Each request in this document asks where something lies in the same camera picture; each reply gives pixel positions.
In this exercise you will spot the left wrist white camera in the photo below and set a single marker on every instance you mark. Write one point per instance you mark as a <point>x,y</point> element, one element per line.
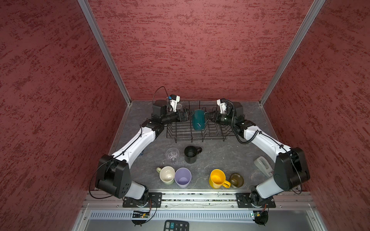
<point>174,100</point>

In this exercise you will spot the dark green mug white inside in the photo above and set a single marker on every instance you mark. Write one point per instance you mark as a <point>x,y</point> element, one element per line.
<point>199,120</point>

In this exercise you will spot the cream light green mug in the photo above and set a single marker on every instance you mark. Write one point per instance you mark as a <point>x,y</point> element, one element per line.
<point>166,174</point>

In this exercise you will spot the clear glass cup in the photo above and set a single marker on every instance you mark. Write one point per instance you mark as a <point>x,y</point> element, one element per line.
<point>172,154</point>

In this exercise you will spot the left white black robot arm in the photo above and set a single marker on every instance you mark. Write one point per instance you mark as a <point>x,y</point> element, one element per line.
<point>113,173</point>

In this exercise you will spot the black wire dish rack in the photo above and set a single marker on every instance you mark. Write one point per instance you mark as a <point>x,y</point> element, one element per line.
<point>183,131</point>

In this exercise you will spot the olive green glass cup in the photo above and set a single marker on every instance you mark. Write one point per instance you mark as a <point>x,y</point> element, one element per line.
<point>236,180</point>

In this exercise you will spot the aluminium rail frame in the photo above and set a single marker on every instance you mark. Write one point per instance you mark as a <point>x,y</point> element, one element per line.
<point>218,210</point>

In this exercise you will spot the lilac plastic cup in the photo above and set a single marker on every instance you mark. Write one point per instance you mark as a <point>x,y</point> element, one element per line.
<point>183,177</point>

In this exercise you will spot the black mug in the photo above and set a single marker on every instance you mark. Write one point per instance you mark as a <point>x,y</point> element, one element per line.
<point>191,153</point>

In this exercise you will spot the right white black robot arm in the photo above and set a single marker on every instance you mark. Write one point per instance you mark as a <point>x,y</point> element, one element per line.
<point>290,169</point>

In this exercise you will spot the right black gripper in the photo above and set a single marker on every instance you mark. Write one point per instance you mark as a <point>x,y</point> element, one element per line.
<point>216,117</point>

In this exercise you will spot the yellow mug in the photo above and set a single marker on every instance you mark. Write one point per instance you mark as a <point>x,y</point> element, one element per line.
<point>217,179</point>

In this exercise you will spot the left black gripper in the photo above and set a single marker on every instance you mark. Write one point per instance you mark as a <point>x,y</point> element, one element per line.
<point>178,118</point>

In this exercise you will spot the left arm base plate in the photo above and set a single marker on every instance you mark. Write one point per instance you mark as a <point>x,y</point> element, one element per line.
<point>149,199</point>

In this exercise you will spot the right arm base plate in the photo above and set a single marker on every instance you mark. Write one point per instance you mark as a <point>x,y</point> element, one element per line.
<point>244,199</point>

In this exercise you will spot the black calculator remote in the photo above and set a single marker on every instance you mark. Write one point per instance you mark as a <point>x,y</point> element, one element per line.
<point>175,225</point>

